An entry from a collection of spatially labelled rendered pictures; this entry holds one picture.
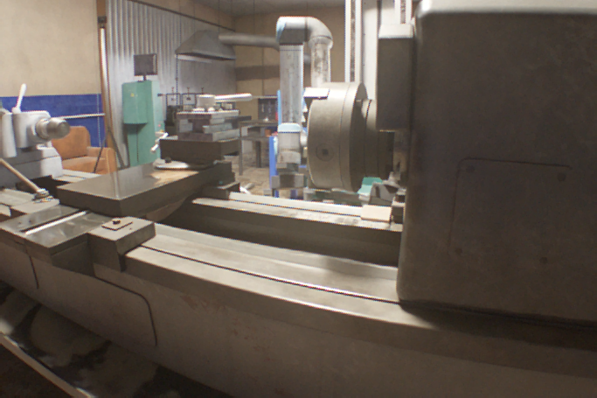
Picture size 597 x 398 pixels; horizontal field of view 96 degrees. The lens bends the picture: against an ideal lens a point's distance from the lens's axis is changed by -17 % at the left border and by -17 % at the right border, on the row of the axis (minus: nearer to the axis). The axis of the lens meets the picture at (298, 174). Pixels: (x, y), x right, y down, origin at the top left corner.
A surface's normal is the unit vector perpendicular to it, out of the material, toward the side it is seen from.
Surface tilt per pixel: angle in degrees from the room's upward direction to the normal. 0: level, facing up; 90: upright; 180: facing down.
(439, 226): 90
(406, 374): 90
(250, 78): 90
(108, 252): 90
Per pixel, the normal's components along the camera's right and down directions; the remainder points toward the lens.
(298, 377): -0.36, 0.22
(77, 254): 0.93, 0.08
